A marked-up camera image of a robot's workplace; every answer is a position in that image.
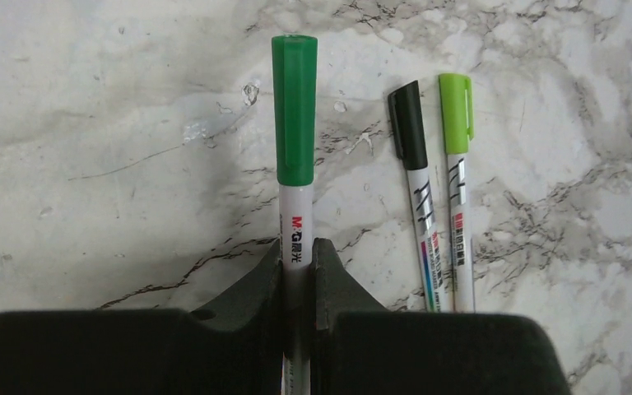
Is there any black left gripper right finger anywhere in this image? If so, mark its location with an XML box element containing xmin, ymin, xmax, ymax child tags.
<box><xmin>311</xmin><ymin>239</ymin><xmax>570</xmax><ymax>394</ymax></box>

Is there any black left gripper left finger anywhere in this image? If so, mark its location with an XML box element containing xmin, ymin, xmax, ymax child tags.
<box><xmin>0</xmin><ymin>244</ymin><xmax>284</xmax><ymax>394</ymax></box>

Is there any white pen red cap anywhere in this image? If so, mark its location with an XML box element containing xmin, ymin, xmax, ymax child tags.
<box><xmin>279</xmin><ymin>184</ymin><xmax>314</xmax><ymax>394</ymax></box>

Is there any white pen red end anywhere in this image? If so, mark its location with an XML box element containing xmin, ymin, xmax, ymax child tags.
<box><xmin>447</xmin><ymin>154</ymin><xmax>476</xmax><ymax>312</ymax></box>

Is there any black pen cap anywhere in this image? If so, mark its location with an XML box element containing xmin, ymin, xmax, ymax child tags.
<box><xmin>387</xmin><ymin>80</ymin><xmax>428</xmax><ymax>170</ymax></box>

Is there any light green pen cap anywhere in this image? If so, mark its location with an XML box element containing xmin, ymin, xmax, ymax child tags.
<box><xmin>439</xmin><ymin>73</ymin><xmax>474</xmax><ymax>155</ymax></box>

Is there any dark green pen cap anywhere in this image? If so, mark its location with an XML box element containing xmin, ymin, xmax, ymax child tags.
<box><xmin>271</xmin><ymin>35</ymin><xmax>318</xmax><ymax>187</ymax></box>

